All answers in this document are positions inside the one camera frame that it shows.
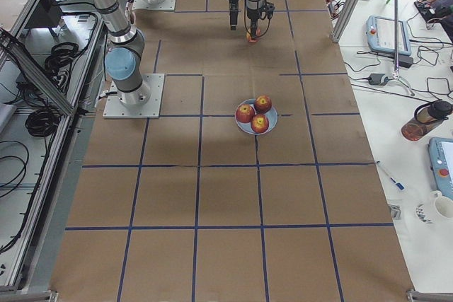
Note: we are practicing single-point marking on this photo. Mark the blue teach pendant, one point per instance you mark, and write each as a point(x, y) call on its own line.
point(381, 35)
point(440, 153)

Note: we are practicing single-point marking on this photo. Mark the aluminium frame post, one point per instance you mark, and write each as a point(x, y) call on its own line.
point(350, 1)

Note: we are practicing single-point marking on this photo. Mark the white mug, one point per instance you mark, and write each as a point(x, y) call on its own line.
point(441, 205)

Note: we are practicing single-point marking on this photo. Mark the red apple on plate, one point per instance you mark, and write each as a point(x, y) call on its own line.
point(259, 123)

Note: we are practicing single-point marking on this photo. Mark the black power adapter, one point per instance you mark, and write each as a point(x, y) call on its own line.
point(378, 79)

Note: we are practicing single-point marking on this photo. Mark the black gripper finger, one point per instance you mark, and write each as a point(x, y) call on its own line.
point(253, 25)
point(233, 27)

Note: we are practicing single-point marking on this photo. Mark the blue white pen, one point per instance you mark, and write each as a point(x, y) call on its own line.
point(398, 184)

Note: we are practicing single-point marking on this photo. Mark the red apple with yellow top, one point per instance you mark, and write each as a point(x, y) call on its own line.
point(244, 113)

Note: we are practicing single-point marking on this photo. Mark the green tipped grabber stick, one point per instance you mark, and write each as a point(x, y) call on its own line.
point(395, 75)

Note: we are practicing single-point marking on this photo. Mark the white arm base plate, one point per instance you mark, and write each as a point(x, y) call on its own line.
point(154, 5)
point(145, 102)

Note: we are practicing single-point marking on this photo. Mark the brown water bottle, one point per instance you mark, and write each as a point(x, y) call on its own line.
point(426, 118)

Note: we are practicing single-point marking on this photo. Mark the light blue plate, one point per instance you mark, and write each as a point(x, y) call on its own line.
point(271, 115)

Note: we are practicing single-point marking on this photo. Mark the red apple plate far side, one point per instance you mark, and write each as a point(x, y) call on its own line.
point(262, 104)

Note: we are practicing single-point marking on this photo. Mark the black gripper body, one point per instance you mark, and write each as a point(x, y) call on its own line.
point(233, 4)
point(252, 13)

